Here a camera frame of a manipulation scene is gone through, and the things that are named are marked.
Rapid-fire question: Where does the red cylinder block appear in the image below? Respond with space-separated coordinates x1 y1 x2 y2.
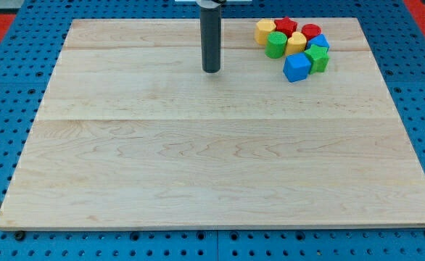
301 23 322 41

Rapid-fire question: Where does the yellow heart block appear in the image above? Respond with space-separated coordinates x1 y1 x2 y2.
284 31 307 56

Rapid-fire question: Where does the blue block behind star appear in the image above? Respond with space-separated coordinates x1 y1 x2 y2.
306 34 330 49

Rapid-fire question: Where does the light wooden board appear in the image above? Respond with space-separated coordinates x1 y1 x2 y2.
0 18 425 231

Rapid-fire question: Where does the red star block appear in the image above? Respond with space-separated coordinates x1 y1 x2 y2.
274 17 298 38

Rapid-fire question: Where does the yellow hexagon block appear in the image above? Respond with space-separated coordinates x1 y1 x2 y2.
254 19 276 46

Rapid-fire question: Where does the green star block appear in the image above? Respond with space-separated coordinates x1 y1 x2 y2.
304 44 330 74

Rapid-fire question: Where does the blue cube block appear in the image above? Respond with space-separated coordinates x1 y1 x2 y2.
283 52 311 83

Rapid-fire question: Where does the green cylinder block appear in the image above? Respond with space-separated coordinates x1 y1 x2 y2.
265 31 287 59

